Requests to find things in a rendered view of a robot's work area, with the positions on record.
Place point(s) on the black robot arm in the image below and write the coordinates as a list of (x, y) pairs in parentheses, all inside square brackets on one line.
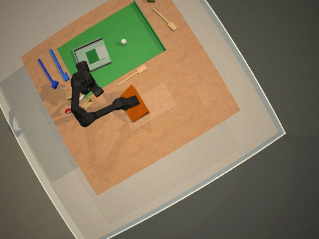
[(78, 86)]

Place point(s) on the green putting mat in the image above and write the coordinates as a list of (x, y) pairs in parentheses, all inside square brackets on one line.
[(128, 23)]

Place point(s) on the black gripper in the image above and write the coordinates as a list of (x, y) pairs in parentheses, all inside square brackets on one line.
[(97, 91)]

